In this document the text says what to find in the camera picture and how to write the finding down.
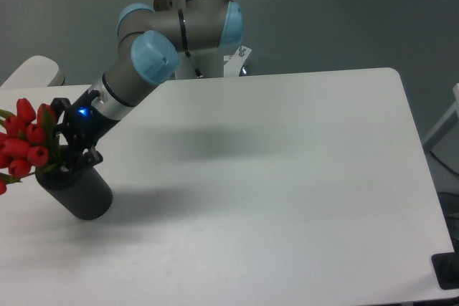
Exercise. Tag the white frame at right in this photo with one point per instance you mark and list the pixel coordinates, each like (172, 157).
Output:
(446, 122)

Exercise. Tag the dark grey ribbed vase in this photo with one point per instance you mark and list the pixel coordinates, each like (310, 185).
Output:
(85, 194)

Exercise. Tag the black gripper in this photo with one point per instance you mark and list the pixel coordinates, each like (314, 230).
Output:
(82, 126)

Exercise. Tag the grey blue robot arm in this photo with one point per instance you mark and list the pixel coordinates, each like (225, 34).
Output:
(149, 46)

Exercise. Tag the white chair seat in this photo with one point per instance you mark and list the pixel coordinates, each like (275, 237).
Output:
(37, 71)

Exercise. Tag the black device at table edge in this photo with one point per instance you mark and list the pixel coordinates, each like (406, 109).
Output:
(446, 270)

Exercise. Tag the red tulip bouquet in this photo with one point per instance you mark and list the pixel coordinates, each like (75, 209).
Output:
(30, 144)

